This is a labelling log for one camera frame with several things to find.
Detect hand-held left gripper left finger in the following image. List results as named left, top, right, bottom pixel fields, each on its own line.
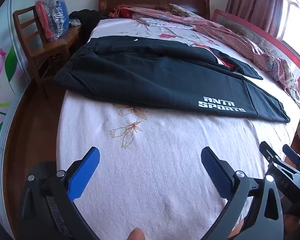
left=21, top=147, right=100, bottom=240

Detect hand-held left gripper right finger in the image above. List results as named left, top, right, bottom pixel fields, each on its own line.
left=201, top=147, right=284, bottom=240

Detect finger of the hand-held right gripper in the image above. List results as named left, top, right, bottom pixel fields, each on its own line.
left=259, top=141, right=280, bottom=165
left=282, top=144, right=300, bottom=173

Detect black pants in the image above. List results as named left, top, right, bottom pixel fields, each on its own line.
left=52, top=35, right=290, bottom=123

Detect person's left hand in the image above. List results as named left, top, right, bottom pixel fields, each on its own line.
left=127, top=227, right=147, bottom=240

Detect bed with floral sheet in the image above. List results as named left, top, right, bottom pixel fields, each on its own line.
left=56, top=17, right=300, bottom=240

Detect pink patterned quilt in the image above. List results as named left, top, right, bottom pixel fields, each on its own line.
left=130, top=4, right=300, bottom=109

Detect window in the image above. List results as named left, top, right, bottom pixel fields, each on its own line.
left=281, top=0, right=300, bottom=63

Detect flower print wardrobe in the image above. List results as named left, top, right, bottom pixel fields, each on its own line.
left=0, top=0, right=53, bottom=160

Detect wooden nightstand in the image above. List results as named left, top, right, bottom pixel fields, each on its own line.
left=44, top=25, right=82, bottom=63

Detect mauve curtain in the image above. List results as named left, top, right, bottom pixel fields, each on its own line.
left=225, top=0, right=288, bottom=40

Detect dark clothes pile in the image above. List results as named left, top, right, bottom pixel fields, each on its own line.
left=69, top=9, right=100, bottom=27

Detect wooden chair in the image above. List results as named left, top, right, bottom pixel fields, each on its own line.
left=12, top=5, right=73, bottom=98

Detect clear plastic bag of clothes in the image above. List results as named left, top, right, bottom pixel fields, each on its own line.
left=35, top=0, right=70, bottom=40

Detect red orange cloth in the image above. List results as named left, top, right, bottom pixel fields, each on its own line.
left=109, top=4, right=135, bottom=19

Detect floral pillow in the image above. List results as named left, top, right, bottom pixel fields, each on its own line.
left=166, top=4, right=190, bottom=17

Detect pink bed guard rail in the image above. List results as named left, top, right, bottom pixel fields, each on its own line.
left=212, top=9, right=300, bottom=93

